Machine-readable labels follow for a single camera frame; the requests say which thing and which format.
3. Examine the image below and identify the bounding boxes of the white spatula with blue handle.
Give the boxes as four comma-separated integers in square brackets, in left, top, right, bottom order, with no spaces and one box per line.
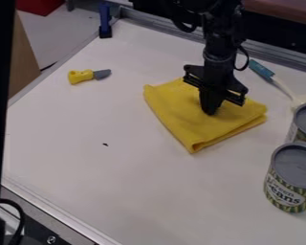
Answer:
[247,58,306,113]

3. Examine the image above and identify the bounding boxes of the red box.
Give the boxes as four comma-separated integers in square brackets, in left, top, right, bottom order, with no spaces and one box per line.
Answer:
[14,0,67,17]

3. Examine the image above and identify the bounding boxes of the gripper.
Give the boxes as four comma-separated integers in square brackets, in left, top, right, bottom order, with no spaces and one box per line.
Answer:
[182,53,251,117]

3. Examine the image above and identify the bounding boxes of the green striped can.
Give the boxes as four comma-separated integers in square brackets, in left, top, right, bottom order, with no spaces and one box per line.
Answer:
[284,102,306,149]
[262,142,306,214]

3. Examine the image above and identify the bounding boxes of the yellow cloth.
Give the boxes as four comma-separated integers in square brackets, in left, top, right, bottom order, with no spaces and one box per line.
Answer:
[142,77,270,154]

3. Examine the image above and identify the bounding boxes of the yellow and grey toy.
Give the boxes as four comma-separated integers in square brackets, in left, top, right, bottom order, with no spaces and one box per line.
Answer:
[66,68,114,86]

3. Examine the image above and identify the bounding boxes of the cardboard box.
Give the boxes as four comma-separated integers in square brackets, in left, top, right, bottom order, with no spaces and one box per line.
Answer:
[7,9,44,100]

